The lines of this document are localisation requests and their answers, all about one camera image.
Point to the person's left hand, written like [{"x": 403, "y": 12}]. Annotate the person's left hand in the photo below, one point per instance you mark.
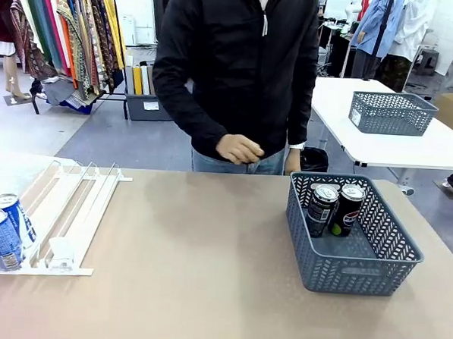
[{"x": 293, "y": 163}]

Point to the person's right hand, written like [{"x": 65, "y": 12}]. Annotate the person's right hand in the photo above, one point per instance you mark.
[{"x": 239, "y": 149}]

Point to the black Pepsi can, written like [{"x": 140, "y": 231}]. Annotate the black Pepsi can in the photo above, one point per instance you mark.
[
  {"x": 347, "y": 212},
  {"x": 320, "y": 212}
]

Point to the grey plastic lattice basket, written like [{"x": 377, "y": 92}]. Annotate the grey plastic lattice basket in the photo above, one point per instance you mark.
[
  {"x": 350, "y": 271},
  {"x": 393, "y": 113}
]

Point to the blue Pepsi can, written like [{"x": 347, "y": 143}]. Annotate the blue Pepsi can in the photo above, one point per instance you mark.
[
  {"x": 0, "y": 241},
  {"x": 24, "y": 219}
]

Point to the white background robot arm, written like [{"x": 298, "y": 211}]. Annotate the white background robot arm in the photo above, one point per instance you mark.
[{"x": 352, "y": 9}]

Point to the person's left forearm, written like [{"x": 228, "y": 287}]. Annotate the person's left forearm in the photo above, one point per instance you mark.
[{"x": 299, "y": 120}]

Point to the person's right forearm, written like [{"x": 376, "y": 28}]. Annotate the person's right forearm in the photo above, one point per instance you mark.
[{"x": 191, "y": 110}]

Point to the white dispenser pusher block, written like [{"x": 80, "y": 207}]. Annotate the white dispenser pusher block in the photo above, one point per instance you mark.
[{"x": 63, "y": 250}]

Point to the white wristwatch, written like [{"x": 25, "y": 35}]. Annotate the white wristwatch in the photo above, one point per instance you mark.
[{"x": 297, "y": 146}]

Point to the person's blue jeans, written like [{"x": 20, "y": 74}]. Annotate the person's blue jeans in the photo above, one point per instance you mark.
[{"x": 204, "y": 164}]

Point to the person in black jacket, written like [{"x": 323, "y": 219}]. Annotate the person in black jacket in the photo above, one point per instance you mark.
[{"x": 236, "y": 63}]

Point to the grey storage bin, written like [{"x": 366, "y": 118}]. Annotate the grey storage bin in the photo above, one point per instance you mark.
[{"x": 146, "y": 108}]

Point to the white side table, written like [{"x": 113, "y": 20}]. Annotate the white side table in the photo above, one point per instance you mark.
[{"x": 402, "y": 152}]

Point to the white roll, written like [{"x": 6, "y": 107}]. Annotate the white roll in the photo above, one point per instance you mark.
[{"x": 144, "y": 78}]

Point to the grey sneaker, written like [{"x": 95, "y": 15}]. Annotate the grey sneaker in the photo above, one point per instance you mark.
[{"x": 408, "y": 191}]

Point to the yellow roll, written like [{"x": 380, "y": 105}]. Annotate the yellow roll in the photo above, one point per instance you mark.
[{"x": 137, "y": 80}]

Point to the grey roll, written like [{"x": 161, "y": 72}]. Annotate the grey roll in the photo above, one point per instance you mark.
[{"x": 129, "y": 81}]

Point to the brown patterned skirt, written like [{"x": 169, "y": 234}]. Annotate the brown patterned skirt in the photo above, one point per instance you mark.
[{"x": 395, "y": 72}]

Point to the black tripod pole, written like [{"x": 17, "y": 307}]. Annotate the black tripod pole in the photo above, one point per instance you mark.
[{"x": 382, "y": 33}]

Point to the blue shirt on mannequin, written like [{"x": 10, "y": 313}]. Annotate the blue shirt on mannequin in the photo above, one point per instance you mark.
[{"x": 374, "y": 25}]

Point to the white air purifier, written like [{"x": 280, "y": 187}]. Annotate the white air purifier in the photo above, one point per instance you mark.
[{"x": 129, "y": 29}]

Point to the blue cloth pile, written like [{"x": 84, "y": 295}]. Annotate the blue cloth pile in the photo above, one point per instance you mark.
[{"x": 79, "y": 105}]

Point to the black stool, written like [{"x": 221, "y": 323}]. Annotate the black stool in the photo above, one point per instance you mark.
[{"x": 426, "y": 60}]

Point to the yellow hanging garment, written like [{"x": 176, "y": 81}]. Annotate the yellow hanging garment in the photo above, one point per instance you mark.
[{"x": 114, "y": 27}]

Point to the dark patterned hanging garment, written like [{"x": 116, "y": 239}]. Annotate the dark patterned hanging garment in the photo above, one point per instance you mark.
[{"x": 100, "y": 37}]

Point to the white coat on mannequin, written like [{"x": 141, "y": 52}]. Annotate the white coat on mannequin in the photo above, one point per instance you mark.
[{"x": 412, "y": 27}]

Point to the beige patterned hanging garment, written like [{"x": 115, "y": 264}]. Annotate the beige patterned hanging garment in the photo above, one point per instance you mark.
[{"x": 78, "y": 55}]

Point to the grey cloth pile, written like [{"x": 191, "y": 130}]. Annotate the grey cloth pile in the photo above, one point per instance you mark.
[{"x": 59, "y": 90}]

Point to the orange hanging garment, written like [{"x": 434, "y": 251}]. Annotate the orange hanging garment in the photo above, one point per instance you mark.
[{"x": 70, "y": 55}]

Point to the pink hanging garment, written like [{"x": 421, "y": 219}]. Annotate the pink hanging garment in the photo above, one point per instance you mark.
[{"x": 57, "y": 35}]

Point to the teal hanging garment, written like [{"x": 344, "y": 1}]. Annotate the teal hanging garment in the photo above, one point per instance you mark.
[{"x": 48, "y": 27}]

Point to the brown patterned dress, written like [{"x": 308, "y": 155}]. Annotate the brown patterned dress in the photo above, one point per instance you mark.
[{"x": 27, "y": 49}]

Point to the mannequin legs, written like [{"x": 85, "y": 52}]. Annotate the mannequin legs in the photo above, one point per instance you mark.
[{"x": 12, "y": 74}]

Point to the green hanging garment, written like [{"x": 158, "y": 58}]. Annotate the green hanging garment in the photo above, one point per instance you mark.
[{"x": 35, "y": 15}]

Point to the black clothes rack frame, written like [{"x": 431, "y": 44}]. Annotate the black clothes rack frame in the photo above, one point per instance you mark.
[{"x": 124, "y": 96}]

